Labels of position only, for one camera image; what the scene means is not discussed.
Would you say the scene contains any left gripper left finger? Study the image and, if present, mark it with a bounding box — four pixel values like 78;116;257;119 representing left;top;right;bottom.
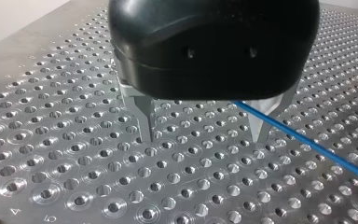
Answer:
117;76;157;144

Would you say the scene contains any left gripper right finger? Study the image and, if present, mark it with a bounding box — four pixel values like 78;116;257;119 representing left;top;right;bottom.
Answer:
246;81;300;144

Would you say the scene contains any blue cable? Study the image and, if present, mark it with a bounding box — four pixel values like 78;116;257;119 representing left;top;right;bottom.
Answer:
233;100;358;186

